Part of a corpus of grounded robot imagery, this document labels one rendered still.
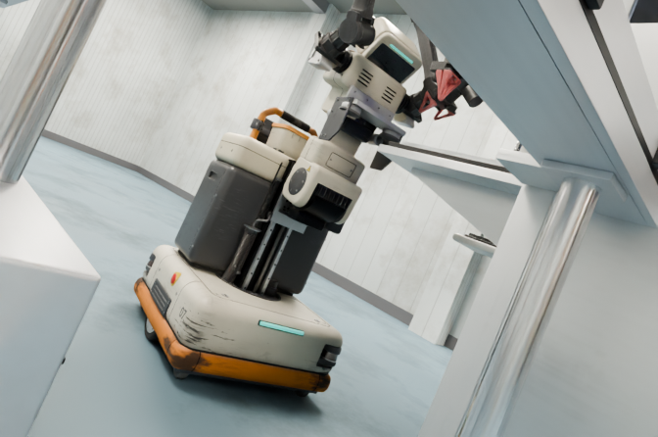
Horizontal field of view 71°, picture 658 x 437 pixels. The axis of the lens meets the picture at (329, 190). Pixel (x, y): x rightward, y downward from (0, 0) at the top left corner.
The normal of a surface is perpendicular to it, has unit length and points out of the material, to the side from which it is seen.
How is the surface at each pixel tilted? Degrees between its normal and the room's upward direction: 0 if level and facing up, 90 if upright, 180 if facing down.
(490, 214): 90
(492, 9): 180
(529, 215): 90
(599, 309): 90
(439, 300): 90
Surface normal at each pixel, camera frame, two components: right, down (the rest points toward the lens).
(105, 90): 0.71, 0.27
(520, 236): -0.64, -0.33
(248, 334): 0.53, 0.18
